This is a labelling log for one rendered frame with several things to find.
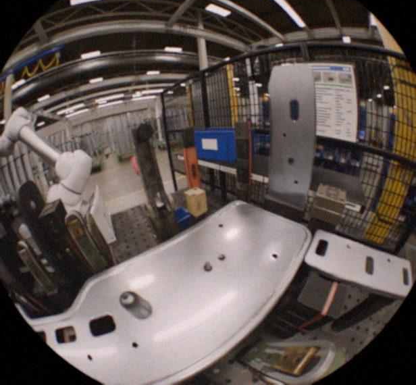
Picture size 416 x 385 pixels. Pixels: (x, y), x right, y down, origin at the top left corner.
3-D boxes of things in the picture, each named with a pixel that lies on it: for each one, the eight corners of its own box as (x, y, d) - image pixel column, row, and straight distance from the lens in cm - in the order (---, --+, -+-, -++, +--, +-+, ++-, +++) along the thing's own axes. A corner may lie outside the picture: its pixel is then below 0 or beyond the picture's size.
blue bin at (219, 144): (239, 163, 59) (238, 131, 56) (188, 156, 78) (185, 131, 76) (256, 155, 73) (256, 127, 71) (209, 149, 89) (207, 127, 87)
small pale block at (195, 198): (208, 282, 57) (192, 197, 30) (202, 276, 59) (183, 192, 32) (215, 276, 58) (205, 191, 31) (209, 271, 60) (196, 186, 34)
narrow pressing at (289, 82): (304, 208, 40) (310, 62, 36) (266, 195, 43) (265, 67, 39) (304, 207, 40) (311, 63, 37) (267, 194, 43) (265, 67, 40)
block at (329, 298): (282, 346, 54) (339, 329, 28) (254, 329, 52) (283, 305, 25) (300, 321, 56) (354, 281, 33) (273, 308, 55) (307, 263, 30)
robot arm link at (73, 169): (84, 192, 102) (98, 161, 100) (79, 196, 86) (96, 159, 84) (10, 136, 134) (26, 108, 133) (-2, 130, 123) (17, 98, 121)
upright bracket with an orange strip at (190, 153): (206, 271, 60) (182, 127, 31) (204, 269, 60) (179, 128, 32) (211, 267, 60) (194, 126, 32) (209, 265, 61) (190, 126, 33)
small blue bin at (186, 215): (177, 238, 74) (173, 224, 68) (167, 227, 81) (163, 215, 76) (194, 227, 77) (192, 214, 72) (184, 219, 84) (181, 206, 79)
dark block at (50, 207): (123, 311, 62) (37, 217, 36) (117, 296, 65) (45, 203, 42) (135, 306, 61) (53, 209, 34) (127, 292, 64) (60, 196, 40)
